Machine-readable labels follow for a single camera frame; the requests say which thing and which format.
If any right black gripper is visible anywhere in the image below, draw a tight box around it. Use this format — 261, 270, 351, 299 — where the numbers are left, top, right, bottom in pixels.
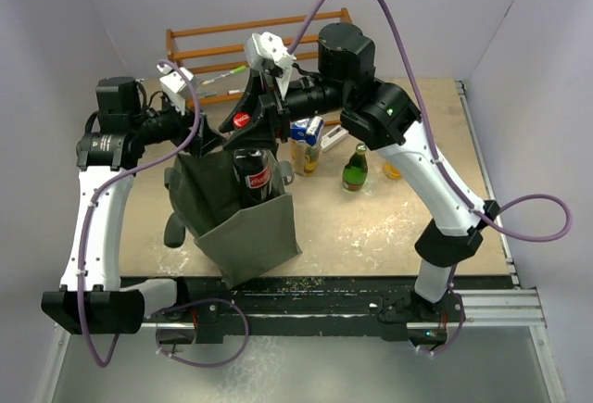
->
219, 66, 352, 150

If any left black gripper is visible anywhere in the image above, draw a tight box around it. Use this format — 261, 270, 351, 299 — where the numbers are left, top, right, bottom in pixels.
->
131, 93, 225, 158

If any Coca-Cola glass bottle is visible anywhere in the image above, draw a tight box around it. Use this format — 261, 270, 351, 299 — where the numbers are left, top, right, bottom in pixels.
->
233, 149, 272, 208

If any blue orange juice carton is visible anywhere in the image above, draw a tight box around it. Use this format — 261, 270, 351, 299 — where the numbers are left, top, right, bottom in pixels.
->
289, 115, 325, 178

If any grey-green canvas bag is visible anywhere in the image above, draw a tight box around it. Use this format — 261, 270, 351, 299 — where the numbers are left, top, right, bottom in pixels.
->
165, 151, 301, 288

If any orange drink plastic bottle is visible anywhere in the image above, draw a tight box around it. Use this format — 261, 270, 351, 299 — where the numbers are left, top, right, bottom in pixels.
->
383, 162, 402, 180

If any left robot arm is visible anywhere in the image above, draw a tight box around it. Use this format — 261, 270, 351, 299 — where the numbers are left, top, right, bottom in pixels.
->
41, 69, 223, 334

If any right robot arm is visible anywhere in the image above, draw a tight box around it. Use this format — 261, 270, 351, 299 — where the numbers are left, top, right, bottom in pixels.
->
219, 22, 499, 321

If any green-capped marker pen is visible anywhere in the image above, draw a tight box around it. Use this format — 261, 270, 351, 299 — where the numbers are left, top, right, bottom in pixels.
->
200, 65, 246, 85

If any white stapler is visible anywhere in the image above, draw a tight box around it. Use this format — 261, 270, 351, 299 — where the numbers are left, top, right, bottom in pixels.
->
321, 125, 348, 152

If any wooden three-tier rack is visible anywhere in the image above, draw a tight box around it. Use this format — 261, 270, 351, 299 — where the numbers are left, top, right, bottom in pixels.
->
165, 7, 356, 129

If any green glass bottle gold cap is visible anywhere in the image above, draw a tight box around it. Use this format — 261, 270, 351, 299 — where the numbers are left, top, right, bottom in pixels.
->
342, 143, 368, 191

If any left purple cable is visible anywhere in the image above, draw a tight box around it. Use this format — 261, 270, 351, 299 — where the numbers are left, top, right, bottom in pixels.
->
76, 59, 203, 369

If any purple cable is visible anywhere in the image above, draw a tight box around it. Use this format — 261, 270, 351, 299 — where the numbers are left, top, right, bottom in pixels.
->
76, 59, 203, 369
289, 0, 574, 358

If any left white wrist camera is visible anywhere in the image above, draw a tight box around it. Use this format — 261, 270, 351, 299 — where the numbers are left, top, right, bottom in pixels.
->
157, 65, 199, 115

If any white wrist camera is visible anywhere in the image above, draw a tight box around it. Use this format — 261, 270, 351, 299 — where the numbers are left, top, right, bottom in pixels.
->
157, 65, 199, 115
245, 31, 297, 98

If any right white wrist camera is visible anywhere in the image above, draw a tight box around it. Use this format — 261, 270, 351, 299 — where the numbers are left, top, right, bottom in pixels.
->
245, 31, 297, 98

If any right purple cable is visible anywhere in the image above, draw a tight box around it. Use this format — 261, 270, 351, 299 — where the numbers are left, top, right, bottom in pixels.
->
289, 0, 574, 358

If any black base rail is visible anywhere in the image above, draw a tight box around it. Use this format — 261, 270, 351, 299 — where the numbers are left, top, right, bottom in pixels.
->
145, 276, 464, 344

